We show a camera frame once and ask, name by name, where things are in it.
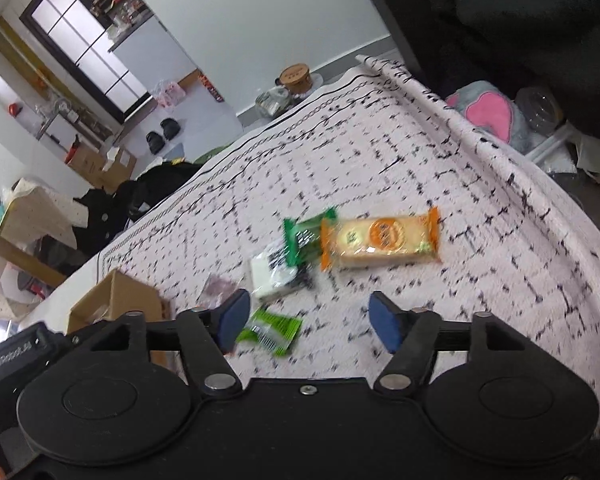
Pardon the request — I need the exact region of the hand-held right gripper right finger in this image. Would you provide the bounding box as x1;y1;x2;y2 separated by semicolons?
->
369;290;528;396

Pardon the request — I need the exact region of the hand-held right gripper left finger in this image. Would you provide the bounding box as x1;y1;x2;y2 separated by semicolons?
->
85;287;253;397

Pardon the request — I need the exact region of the clear dark snack packet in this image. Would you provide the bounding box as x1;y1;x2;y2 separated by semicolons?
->
200;274;238;311

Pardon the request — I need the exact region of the bright green snack packet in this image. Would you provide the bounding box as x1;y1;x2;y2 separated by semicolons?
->
236;308;303;357

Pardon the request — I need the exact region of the white black-print snack packet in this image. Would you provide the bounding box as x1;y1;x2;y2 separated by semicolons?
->
250;242;301;303

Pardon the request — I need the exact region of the orange cracker packet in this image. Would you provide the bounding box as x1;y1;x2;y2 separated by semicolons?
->
320;206;442;273

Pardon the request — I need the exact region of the dark green snack packet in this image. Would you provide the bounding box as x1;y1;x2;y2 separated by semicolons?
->
283;206;338;268

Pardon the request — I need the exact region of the brown cardboard box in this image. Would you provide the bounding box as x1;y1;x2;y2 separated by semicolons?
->
66;269;181;376

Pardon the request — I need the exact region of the small wooden table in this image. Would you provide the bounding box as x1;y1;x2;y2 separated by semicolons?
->
0;237;68;288

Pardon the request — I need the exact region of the white black-patterned blanket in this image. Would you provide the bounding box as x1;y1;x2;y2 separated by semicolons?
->
17;55;600;441

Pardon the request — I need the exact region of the black clothes pile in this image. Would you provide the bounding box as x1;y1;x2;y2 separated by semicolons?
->
72;160;203;256

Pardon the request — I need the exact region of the open floor cardboard box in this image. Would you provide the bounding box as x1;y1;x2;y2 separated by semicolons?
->
100;145;138;188

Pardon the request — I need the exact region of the tall floor cardboard box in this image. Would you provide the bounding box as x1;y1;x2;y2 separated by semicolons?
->
67;142;111;186

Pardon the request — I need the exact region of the grey crumpled bag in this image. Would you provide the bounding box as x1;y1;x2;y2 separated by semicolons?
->
255;86;296;118

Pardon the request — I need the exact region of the red plastic jug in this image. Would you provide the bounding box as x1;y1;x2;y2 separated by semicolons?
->
200;75;225;103

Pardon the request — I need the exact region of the grey pink heart plush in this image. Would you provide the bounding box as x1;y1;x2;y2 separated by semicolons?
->
445;80;528;153

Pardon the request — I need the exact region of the pink plastic bag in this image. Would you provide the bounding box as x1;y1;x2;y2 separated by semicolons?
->
150;80;187;108

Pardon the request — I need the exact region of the brown round container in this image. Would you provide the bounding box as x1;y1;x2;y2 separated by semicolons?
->
278;63;314;96

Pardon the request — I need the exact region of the clear plastic container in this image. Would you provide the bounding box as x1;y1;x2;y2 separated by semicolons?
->
515;86;563;136

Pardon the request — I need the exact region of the white kitchen cabinet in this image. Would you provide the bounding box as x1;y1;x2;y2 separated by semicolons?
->
107;12;201;111

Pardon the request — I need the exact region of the black chair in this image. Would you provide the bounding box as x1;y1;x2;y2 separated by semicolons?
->
345;0;426;78

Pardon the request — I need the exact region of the black glass pane door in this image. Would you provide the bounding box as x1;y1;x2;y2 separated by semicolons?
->
20;0;153;123

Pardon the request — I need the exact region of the black fleece coat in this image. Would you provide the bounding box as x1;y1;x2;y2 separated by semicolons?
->
375;0;600;141

